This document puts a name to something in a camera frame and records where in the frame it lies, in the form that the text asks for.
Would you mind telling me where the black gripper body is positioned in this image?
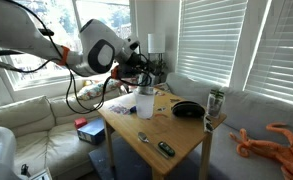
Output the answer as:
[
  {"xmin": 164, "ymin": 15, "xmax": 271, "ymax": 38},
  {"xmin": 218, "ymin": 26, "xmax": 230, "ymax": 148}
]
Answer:
[{"xmin": 116, "ymin": 54, "xmax": 153, "ymax": 79}]

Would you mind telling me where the clear plastic cup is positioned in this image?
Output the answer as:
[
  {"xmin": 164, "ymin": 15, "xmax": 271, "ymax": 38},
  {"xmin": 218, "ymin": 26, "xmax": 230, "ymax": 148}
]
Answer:
[{"xmin": 134, "ymin": 88, "xmax": 155, "ymax": 119}]

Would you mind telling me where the silver spoon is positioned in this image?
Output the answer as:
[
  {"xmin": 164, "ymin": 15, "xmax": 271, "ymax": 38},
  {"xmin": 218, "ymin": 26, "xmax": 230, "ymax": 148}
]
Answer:
[{"xmin": 138, "ymin": 132, "xmax": 168, "ymax": 159}]

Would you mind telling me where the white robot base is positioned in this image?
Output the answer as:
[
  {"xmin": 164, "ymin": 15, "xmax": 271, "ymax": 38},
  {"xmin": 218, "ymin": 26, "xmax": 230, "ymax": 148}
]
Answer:
[{"xmin": 0, "ymin": 127, "xmax": 19, "ymax": 180}]

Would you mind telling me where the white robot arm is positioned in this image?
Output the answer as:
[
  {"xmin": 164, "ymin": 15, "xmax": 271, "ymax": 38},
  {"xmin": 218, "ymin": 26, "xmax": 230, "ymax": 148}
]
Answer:
[{"xmin": 0, "ymin": 0, "xmax": 154, "ymax": 79}]

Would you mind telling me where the white table lamp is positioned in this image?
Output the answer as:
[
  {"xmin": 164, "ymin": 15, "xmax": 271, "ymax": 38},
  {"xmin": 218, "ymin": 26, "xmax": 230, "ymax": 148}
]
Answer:
[{"xmin": 147, "ymin": 32, "xmax": 166, "ymax": 84}]

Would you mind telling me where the blue toy car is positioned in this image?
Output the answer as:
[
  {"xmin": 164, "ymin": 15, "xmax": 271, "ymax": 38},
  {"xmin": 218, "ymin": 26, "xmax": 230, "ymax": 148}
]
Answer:
[{"xmin": 130, "ymin": 106, "xmax": 137, "ymax": 113}]

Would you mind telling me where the floral pillow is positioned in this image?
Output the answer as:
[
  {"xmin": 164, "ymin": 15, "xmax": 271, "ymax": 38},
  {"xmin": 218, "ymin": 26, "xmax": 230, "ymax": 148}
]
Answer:
[{"xmin": 77, "ymin": 79, "xmax": 122, "ymax": 100}]

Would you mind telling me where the wooden table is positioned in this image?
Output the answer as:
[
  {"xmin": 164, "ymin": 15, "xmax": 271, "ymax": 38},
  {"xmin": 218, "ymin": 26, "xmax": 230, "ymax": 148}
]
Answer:
[{"xmin": 98, "ymin": 90, "xmax": 213, "ymax": 180}]

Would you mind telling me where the red box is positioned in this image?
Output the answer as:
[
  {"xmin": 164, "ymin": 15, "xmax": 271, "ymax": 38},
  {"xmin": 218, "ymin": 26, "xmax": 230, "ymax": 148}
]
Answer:
[{"xmin": 74, "ymin": 117, "xmax": 88, "ymax": 129}]

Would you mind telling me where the blue box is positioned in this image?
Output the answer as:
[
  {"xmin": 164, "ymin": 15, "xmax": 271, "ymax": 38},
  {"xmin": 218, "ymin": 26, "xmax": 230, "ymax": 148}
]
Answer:
[{"xmin": 77, "ymin": 118, "xmax": 105, "ymax": 145}]

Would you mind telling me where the clear jar with plant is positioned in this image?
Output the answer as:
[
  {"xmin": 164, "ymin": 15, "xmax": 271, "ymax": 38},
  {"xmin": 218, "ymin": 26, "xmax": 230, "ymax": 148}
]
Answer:
[{"xmin": 207, "ymin": 89, "xmax": 224, "ymax": 118}]

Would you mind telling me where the green toy car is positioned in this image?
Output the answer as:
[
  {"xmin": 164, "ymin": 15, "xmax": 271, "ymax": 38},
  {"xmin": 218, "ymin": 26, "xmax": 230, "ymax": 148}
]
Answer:
[{"xmin": 158, "ymin": 141, "xmax": 175, "ymax": 157}]

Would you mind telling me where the cream leather sofa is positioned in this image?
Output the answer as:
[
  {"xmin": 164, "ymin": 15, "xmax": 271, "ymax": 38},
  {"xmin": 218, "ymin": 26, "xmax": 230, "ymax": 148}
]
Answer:
[{"xmin": 0, "ymin": 88, "xmax": 127, "ymax": 180}]

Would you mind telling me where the grey sofa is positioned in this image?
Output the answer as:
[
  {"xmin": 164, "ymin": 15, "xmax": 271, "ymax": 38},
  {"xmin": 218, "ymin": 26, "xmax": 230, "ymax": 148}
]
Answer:
[{"xmin": 166, "ymin": 73, "xmax": 293, "ymax": 180}]

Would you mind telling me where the orange plush octopus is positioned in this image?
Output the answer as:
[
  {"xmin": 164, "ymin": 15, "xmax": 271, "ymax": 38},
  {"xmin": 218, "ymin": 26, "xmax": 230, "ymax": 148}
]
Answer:
[{"xmin": 229, "ymin": 122, "xmax": 293, "ymax": 180}]

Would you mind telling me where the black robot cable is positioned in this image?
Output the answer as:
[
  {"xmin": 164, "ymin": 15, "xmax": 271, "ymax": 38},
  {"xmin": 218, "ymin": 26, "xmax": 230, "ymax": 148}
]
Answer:
[{"xmin": 0, "ymin": 0, "xmax": 154, "ymax": 115}]

